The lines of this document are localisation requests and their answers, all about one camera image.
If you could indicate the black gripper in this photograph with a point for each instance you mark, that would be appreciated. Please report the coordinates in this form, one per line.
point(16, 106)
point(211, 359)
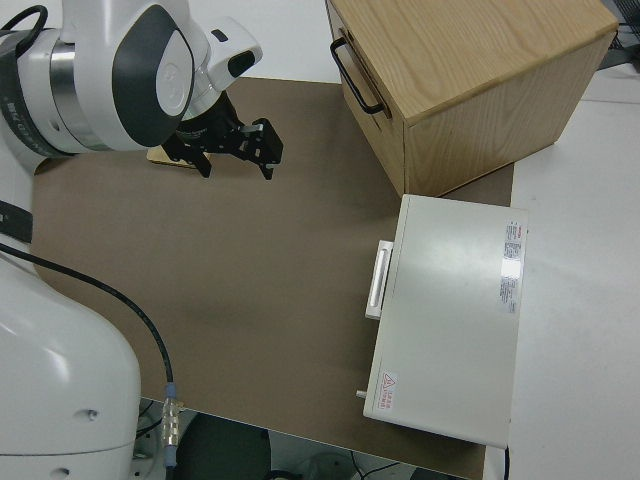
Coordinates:
point(210, 126)

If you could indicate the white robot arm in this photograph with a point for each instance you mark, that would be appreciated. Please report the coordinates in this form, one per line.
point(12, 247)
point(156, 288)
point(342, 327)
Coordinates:
point(75, 350)

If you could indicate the small wooden block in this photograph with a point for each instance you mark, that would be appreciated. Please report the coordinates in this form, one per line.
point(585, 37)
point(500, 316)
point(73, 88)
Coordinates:
point(159, 156)

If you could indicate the brown table mat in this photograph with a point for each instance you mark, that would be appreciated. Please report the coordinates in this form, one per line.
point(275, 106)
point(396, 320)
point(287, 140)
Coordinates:
point(250, 275)

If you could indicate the wooden drawer cabinet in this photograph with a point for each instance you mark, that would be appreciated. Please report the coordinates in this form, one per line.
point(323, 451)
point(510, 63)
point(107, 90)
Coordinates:
point(475, 65)

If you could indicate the white toaster oven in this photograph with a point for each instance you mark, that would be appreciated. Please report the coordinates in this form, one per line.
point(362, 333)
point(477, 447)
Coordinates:
point(450, 315)

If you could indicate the black round stool seat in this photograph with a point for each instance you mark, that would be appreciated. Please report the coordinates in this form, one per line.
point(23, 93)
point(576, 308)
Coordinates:
point(225, 450)

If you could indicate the dark background equipment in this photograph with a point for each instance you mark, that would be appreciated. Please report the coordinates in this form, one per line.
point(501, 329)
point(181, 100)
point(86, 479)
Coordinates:
point(622, 45)

